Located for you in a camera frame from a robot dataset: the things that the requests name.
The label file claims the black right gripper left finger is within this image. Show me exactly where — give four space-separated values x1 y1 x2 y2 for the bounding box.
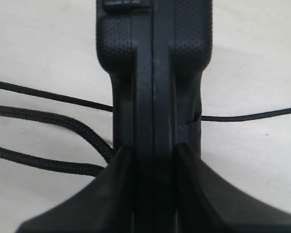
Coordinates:
17 147 134 233

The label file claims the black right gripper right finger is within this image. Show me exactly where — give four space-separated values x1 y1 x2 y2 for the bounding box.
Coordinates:
176 144 291 233

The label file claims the black cord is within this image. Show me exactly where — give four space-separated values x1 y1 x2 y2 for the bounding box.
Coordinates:
0 79 291 176

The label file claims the black plastic case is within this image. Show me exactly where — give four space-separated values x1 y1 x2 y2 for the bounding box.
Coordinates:
95 0 213 175

